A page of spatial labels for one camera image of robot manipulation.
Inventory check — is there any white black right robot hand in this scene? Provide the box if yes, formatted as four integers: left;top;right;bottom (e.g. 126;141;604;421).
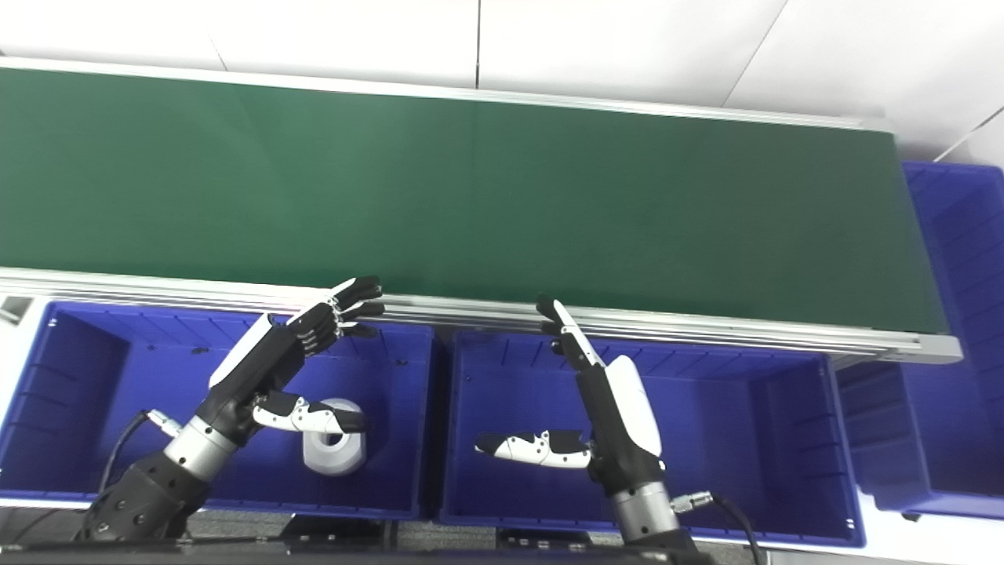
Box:
475;295;666;495

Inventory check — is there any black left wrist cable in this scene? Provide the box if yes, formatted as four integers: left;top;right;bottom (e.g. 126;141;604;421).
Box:
96;408;183;499

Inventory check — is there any green conveyor belt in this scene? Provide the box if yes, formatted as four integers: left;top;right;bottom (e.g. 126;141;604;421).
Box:
0;56;964;365
0;67;951;335

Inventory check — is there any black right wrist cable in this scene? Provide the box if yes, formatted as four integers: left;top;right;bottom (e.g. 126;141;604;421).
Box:
669;490;763;565

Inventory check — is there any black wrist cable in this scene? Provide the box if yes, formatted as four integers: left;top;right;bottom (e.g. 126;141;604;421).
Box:
669;490;763;565
96;408;183;499

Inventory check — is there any white plastic part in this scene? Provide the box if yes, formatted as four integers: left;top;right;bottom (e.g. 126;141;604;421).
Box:
303;398;368;476

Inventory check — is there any blue plastic bin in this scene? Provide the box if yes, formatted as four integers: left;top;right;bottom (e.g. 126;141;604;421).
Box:
0;301;437;521
835;161;1004;521
435;329;867;549

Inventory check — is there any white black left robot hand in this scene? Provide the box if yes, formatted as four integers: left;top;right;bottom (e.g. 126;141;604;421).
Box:
196;275;386;448

